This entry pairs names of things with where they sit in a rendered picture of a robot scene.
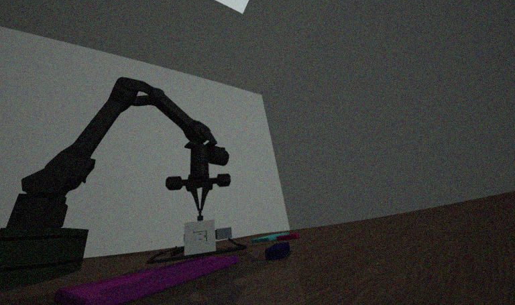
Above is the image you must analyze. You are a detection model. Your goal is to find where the teal flat rectangular block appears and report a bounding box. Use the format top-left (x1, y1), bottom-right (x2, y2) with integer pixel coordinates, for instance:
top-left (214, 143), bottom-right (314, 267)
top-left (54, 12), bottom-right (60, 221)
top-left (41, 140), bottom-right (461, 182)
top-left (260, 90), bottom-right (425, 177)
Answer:
top-left (251, 233), bottom-right (289, 243)

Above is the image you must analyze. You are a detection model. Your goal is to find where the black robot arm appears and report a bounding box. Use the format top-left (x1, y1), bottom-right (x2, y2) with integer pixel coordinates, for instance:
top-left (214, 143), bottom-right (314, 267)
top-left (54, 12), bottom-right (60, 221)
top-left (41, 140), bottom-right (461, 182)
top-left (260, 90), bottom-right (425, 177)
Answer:
top-left (0, 77), bottom-right (229, 231)

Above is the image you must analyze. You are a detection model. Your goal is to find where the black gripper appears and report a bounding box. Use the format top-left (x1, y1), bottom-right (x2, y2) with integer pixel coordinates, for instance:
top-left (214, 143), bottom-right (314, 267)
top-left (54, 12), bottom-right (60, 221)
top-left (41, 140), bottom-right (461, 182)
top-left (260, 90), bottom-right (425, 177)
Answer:
top-left (166, 158), bottom-right (231, 210)

